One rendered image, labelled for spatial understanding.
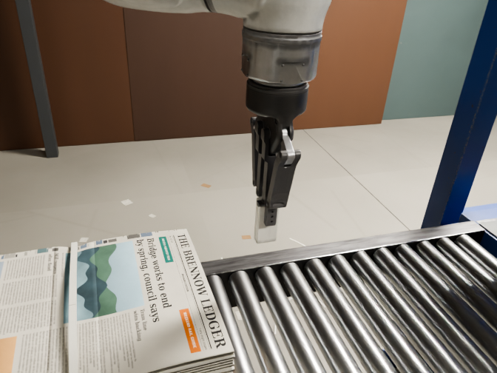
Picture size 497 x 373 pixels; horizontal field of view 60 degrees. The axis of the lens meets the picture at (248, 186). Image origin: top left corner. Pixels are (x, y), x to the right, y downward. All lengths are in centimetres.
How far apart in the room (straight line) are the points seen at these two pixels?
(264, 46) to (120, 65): 305
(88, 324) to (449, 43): 441
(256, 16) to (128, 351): 42
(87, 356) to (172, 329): 10
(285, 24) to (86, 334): 44
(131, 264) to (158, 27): 288
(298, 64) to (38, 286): 47
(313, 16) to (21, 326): 52
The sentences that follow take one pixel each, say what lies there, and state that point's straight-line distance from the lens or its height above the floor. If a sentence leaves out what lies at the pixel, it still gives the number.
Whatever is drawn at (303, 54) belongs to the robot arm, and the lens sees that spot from 49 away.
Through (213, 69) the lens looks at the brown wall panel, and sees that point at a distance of 360.
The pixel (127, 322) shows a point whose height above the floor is 103.
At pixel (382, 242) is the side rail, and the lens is 120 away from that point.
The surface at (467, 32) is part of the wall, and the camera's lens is 483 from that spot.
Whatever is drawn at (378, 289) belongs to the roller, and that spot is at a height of 79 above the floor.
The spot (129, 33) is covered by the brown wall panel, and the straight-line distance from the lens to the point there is 346.
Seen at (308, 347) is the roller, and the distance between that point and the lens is 89.
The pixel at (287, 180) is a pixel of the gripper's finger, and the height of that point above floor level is 122.
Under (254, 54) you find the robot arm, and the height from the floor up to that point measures 137.
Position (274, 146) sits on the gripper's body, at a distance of 53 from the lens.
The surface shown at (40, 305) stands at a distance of 67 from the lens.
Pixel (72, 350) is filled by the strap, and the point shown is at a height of 104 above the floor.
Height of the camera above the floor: 147
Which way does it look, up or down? 29 degrees down
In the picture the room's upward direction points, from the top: 3 degrees clockwise
